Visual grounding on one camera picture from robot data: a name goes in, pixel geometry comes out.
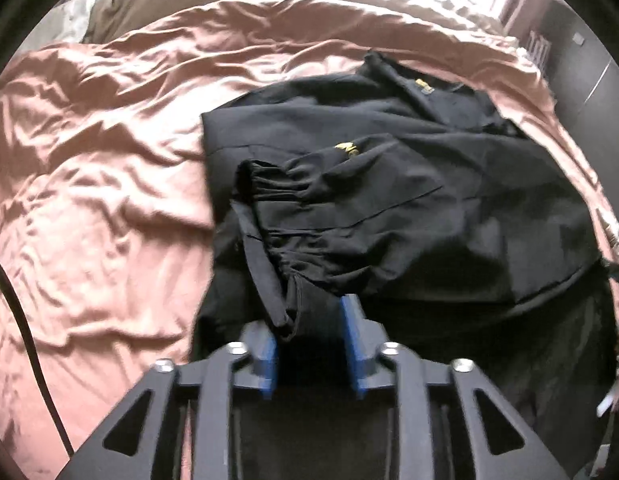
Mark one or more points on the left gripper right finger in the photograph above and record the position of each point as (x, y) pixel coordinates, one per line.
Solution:
(378, 364)

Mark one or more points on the dark wardrobe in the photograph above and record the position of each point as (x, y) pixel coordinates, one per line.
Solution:
(585, 80)

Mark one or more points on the black garment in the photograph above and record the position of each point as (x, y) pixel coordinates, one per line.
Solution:
(457, 232)

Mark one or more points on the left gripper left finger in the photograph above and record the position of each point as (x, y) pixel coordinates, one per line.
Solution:
(246, 365)

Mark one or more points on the rust brown bed blanket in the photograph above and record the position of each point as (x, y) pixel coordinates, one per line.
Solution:
(106, 251)

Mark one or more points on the pink curtain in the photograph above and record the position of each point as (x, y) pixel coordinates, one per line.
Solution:
(519, 17)

